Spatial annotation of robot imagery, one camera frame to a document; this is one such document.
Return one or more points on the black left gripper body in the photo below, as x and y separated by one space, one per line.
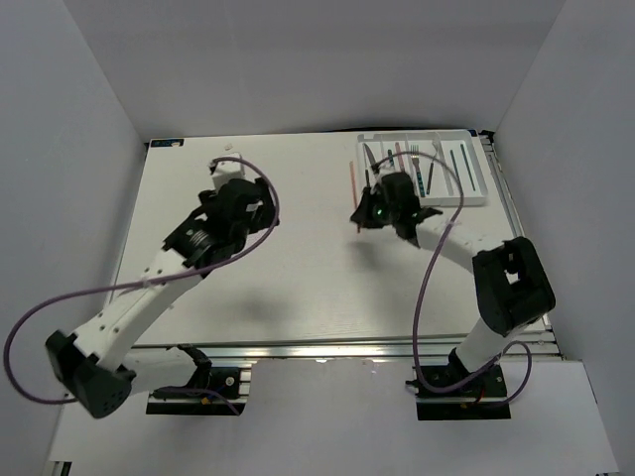
265 217

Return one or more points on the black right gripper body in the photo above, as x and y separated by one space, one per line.
377 213

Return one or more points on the knife with pink handle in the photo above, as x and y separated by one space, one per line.
373 163

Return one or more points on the orange chopstick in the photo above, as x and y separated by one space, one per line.
353 185

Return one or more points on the spoon with pink handle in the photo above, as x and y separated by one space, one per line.
398 154

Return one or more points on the fork with teal handle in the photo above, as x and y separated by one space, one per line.
415 160

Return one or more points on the curved blade dark-handled knife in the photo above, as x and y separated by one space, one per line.
436 154

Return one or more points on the teal chopstick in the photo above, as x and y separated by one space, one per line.
468 167
456 172

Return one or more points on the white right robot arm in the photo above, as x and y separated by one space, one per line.
511 286

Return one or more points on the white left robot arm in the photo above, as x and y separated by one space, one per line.
99 363

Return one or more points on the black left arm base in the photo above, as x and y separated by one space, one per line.
210 392

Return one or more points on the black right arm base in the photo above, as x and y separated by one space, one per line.
484 398

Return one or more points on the white compartment utensil tray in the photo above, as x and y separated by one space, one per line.
443 165

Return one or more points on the small label sticker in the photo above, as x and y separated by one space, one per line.
166 143

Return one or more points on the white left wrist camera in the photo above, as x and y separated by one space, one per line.
224 169

